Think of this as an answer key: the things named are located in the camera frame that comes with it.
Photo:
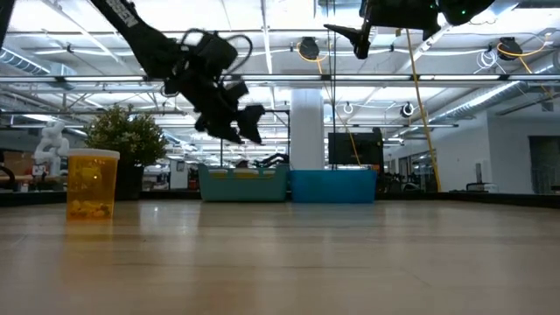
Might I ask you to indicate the black aluminium table frame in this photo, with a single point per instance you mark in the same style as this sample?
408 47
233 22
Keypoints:
459 198

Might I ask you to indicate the black frame rig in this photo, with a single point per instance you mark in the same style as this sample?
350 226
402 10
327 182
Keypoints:
280 111

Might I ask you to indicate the blue plastic bin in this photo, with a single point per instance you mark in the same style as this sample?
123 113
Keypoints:
332 187

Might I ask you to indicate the teal plastic bin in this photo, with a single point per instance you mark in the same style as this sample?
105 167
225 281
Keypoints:
242 190

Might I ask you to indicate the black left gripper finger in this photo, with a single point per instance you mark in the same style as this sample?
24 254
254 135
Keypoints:
219 127
253 124

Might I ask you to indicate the white floor device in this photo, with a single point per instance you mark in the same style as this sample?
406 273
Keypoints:
480 172

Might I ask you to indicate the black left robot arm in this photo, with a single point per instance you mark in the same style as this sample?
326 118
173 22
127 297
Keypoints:
140 35

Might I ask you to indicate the white robot figure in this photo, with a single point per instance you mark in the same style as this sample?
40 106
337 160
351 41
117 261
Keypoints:
52 140

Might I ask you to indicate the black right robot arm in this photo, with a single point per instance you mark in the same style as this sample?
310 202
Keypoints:
464 9

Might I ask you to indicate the white round pillar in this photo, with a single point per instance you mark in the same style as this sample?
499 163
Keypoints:
307 131

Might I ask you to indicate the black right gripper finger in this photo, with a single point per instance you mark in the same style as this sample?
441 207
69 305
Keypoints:
347 35

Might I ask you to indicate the potted green plant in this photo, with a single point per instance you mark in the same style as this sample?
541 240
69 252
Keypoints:
127 135

